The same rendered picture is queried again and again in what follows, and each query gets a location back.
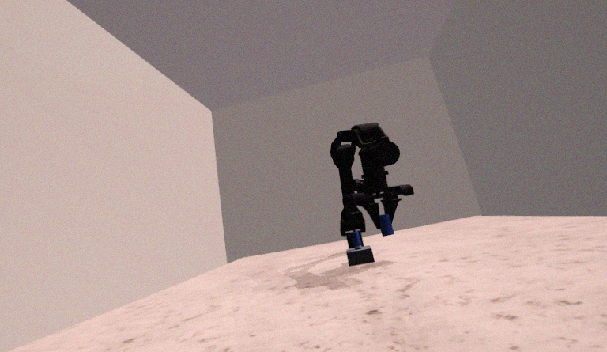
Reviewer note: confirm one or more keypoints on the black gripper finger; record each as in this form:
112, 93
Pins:
373, 210
390, 207

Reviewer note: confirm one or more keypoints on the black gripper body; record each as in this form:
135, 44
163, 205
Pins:
375, 181

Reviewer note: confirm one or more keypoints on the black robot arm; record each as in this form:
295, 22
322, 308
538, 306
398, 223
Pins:
376, 151

